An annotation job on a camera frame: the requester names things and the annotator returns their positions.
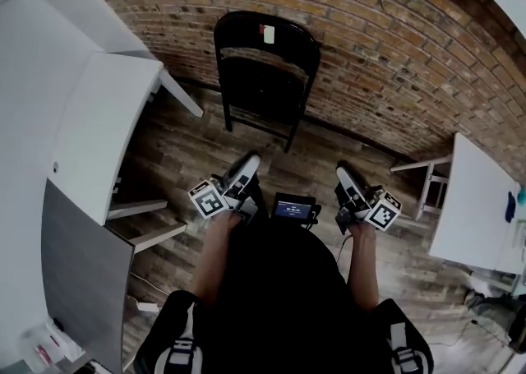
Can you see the black folding chair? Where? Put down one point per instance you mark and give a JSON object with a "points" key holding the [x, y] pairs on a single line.
{"points": [[263, 80]]}

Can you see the person's black clothing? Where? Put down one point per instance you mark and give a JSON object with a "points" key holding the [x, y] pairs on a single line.
{"points": [[279, 302]]}

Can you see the small black screen device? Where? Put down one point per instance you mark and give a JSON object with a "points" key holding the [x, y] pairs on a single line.
{"points": [[292, 210]]}

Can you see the person's right forearm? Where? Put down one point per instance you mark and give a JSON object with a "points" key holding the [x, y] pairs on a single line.
{"points": [[363, 269]]}

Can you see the white box with red items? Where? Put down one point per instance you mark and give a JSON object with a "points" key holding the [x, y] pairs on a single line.
{"points": [[45, 349]]}

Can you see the grey bag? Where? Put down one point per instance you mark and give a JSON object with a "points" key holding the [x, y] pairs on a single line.
{"points": [[493, 315]]}

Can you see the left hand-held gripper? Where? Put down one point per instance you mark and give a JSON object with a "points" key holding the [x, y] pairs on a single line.
{"points": [[207, 204]]}

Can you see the small teal object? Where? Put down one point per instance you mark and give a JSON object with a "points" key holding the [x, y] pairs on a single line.
{"points": [[522, 195]]}

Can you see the white table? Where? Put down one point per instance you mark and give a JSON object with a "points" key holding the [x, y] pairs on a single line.
{"points": [[98, 130], [472, 208], [518, 249]]}

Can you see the pale green sticky note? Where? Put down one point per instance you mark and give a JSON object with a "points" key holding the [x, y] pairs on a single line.
{"points": [[269, 34]]}

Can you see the small blue object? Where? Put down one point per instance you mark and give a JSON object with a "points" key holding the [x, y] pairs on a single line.
{"points": [[511, 206]]}

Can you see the white power adapter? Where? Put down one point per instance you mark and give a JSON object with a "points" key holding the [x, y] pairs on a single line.
{"points": [[147, 306]]}

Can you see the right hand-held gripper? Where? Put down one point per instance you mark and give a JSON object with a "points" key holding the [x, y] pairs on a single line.
{"points": [[384, 212]]}

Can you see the person's left forearm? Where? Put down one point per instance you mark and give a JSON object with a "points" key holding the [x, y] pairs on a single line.
{"points": [[213, 261]]}

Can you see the grey table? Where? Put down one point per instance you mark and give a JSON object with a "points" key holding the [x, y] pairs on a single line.
{"points": [[82, 273]]}

